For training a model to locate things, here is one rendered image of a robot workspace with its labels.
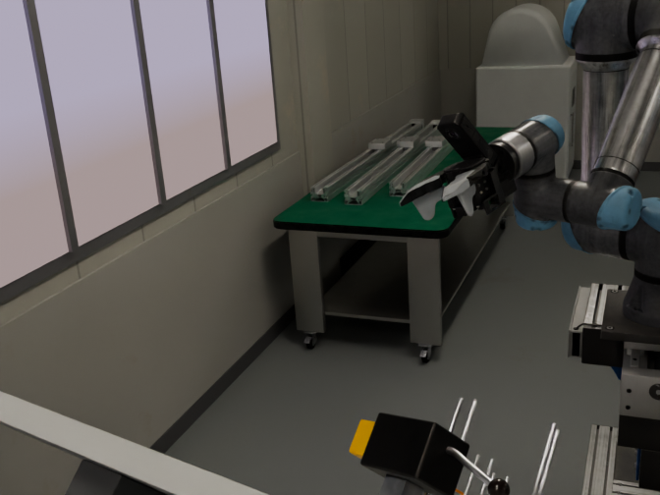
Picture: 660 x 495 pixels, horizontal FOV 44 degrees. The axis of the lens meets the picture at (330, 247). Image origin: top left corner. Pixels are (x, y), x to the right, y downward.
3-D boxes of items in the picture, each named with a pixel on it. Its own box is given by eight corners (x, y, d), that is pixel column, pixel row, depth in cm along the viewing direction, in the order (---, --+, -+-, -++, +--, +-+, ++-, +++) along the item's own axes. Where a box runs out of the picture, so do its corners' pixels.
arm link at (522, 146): (526, 129, 133) (487, 136, 139) (512, 137, 130) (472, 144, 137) (539, 171, 135) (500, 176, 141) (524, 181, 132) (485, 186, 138)
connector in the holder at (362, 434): (364, 456, 57) (377, 421, 58) (347, 452, 59) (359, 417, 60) (396, 473, 59) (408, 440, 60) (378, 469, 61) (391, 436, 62)
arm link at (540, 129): (569, 158, 143) (567, 112, 139) (536, 181, 136) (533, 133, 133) (529, 153, 148) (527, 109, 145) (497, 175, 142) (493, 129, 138)
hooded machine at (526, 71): (577, 172, 710) (583, 0, 662) (570, 191, 656) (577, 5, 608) (489, 169, 738) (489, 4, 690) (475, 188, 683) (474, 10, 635)
